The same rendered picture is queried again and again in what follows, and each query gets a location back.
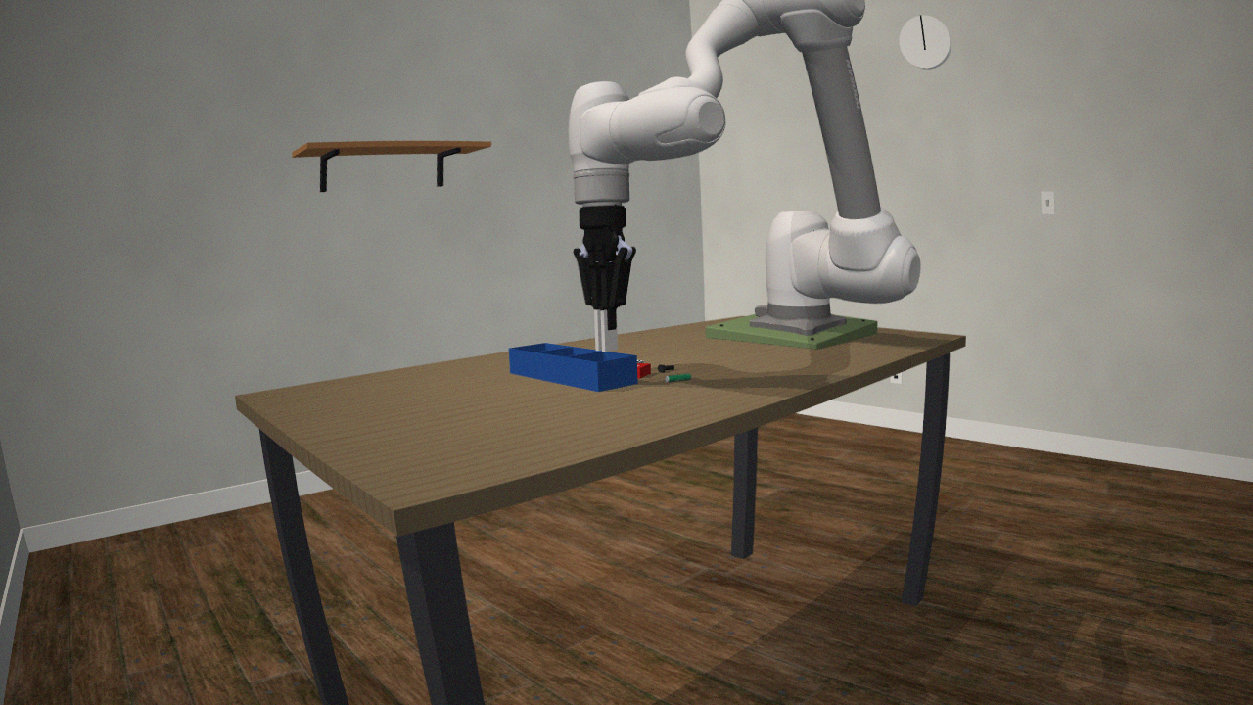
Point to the blue three-compartment bin rack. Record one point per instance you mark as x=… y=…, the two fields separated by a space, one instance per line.
x=577 y=367

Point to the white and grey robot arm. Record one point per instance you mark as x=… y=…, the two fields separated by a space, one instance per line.
x=867 y=260

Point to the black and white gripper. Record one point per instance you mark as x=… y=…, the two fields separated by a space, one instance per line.
x=608 y=241

